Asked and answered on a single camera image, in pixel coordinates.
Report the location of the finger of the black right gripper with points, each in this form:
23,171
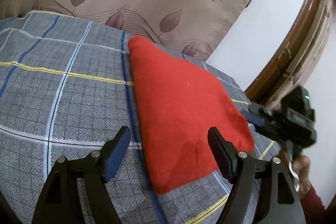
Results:
259,110
253,118

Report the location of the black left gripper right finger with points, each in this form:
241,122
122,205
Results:
277,201

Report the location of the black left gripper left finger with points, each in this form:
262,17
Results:
59,200

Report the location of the red knit sweater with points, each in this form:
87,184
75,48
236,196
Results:
177,103

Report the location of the person's right hand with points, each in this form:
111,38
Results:
301,166

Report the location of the brown wooden door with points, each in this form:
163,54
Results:
297,56

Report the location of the grey plaid bed sheet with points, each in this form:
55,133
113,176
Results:
66,89

